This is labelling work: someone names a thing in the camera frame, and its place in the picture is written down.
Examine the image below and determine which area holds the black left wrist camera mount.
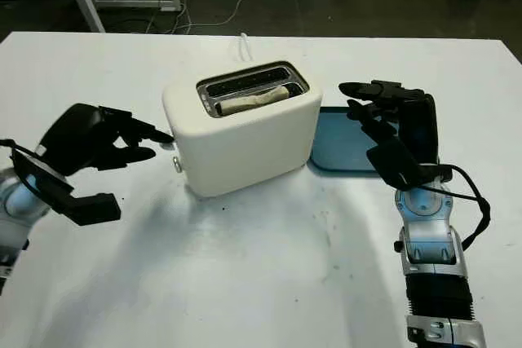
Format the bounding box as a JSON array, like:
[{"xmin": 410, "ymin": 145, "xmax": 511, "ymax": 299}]
[{"xmin": 10, "ymin": 146, "xmax": 122, "ymax": 227}]

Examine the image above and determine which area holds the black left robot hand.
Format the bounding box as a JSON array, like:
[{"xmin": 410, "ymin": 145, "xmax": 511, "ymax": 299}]
[{"xmin": 38, "ymin": 103, "xmax": 175, "ymax": 178}]

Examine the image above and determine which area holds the blue plastic tray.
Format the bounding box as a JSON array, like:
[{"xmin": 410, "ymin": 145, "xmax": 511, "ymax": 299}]
[{"xmin": 308, "ymin": 106, "xmax": 387, "ymax": 178}]

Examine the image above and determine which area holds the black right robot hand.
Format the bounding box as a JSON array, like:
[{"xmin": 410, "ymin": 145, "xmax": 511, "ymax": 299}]
[{"xmin": 338, "ymin": 79, "xmax": 441, "ymax": 166}]

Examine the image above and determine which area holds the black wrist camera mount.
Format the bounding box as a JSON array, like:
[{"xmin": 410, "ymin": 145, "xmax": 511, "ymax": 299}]
[
  {"xmin": 365, "ymin": 139, "xmax": 452, "ymax": 192},
  {"xmin": 10, "ymin": 146, "xmax": 122, "ymax": 227}
]

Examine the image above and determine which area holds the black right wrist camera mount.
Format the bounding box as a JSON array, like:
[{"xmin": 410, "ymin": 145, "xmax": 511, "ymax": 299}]
[{"xmin": 365, "ymin": 139, "xmax": 452, "ymax": 192}]

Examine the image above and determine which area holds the white toaster power cord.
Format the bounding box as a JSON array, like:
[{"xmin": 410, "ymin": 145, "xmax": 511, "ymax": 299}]
[{"xmin": 236, "ymin": 33, "xmax": 256, "ymax": 64}]

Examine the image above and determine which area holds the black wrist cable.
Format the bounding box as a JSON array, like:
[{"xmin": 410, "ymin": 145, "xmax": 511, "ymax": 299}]
[
  {"xmin": 0, "ymin": 138, "xmax": 25, "ymax": 153},
  {"xmin": 419, "ymin": 164, "xmax": 492, "ymax": 251}
]

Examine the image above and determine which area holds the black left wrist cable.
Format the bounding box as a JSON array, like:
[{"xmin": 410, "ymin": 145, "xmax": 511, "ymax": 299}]
[{"xmin": 0, "ymin": 138, "xmax": 25, "ymax": 153}]

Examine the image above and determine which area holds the white bread slice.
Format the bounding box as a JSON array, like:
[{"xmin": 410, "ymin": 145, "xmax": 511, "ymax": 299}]
[{"xmin": 219, "ymin": 85, "xmax": 291, "ymax": 117}]

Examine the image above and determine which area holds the cream two-slot toaster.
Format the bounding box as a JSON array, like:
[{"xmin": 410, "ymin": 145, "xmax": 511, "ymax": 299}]
[{"xmin": 161, "ymin": 61, "xmax": 324, "ymax": 198}]

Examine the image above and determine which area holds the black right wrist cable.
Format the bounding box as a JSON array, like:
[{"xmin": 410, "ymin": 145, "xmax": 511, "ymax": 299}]
[{"xmin": 419, "ymin": 164, "xmax": 492, "ymax": 251}]

